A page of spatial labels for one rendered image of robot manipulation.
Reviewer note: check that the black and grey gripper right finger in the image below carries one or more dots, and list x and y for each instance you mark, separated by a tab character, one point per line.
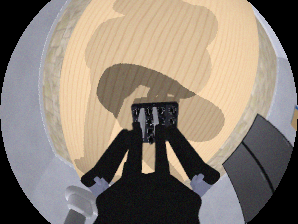
202	175

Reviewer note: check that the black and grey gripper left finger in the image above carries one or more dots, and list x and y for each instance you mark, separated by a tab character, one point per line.
99	177

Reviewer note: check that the black knob box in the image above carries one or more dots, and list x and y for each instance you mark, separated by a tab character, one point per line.
171	114

